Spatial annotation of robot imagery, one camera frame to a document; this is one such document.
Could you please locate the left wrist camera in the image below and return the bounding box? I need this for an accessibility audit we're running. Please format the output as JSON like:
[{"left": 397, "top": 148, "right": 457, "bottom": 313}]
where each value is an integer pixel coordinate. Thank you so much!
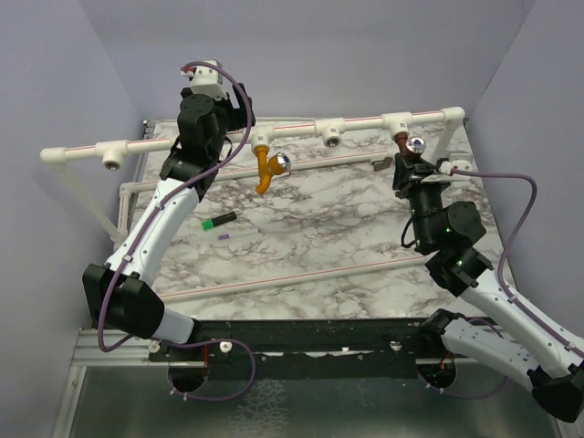
[{"left": 181, "top": 66, "right": 229, "bottom": 101}]

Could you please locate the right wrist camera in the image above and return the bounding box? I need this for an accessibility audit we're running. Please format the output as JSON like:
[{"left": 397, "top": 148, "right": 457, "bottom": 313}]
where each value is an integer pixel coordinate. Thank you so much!
[{"left": 424, "top": 159, "right": 473, "bottom": 183}]

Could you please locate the orange water faucet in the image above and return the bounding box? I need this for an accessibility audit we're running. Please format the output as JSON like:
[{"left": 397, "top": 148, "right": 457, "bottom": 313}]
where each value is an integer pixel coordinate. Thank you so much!
[{"left": 254, "top": 145, "right": 291, "bottom": 195}]

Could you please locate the green black marker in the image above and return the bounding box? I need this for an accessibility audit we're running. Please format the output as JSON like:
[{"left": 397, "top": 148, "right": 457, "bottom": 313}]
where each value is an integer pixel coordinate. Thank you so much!
[{"left": 201, "top": 212, "right": 237, "bottom": 231}]

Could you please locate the aluminium frame rail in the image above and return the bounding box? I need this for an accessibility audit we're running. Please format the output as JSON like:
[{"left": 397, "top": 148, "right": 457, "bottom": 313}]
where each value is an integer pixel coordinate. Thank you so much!
[{"left": 49, "top": 328, "right": 161, "bottom": 438}]

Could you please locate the purple white marker pen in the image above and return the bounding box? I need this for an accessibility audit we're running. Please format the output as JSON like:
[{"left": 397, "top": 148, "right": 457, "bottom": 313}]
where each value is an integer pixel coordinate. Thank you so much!
[{"left": 218, "top": 228, "right": 261, "bottom": 241}]

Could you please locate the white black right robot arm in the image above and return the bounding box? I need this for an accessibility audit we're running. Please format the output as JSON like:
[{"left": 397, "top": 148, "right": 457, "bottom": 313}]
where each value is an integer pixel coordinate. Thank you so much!
[{"left": 392, "top": 153, "right": 583, "bottom": 422}]

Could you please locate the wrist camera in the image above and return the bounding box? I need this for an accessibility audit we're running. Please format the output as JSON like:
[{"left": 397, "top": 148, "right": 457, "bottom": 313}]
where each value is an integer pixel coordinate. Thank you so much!
[
  {"left": 424, "top": 159, "right": 473, "bottom": 183},
  {"left": 181, "top": 66, "right": 229, "bottom": 101}
]

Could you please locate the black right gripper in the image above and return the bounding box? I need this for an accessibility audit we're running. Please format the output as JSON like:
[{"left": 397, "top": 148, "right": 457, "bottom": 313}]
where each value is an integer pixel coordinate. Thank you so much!
[{"left": 391, "top": 151, "right": 452, "bottom": 250}]

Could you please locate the beige stapler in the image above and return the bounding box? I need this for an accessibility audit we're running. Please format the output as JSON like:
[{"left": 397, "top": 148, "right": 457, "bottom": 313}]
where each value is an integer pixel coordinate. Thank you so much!
[{"left": 371, "top": 156, "right": 393, "bottom": 172}]

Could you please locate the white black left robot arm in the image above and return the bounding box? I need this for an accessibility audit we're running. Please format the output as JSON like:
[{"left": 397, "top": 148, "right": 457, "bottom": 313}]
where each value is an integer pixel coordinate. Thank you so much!
[{"left": 82, "top": 84, "right": 256, "bottom": 360}]

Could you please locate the black table edge rail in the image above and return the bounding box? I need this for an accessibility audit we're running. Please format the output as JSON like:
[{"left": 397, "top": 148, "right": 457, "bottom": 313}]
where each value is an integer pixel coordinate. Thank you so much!
[{"left": 90, "top": 314, "right": 512, "bottom": 380}]

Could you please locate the brown water faucet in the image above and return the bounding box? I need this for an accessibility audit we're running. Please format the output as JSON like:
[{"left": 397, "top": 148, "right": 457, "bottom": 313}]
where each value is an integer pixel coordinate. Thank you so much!
[{"left": 393, "top": 131, "right": 426, "bottom": 162}]

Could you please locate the white PVC pipe frame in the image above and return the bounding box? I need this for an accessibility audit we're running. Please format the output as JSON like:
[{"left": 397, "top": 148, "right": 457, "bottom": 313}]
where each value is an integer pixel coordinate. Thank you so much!
[{"left": 39, "top": 106, "right": 466, "bottom": 302}]

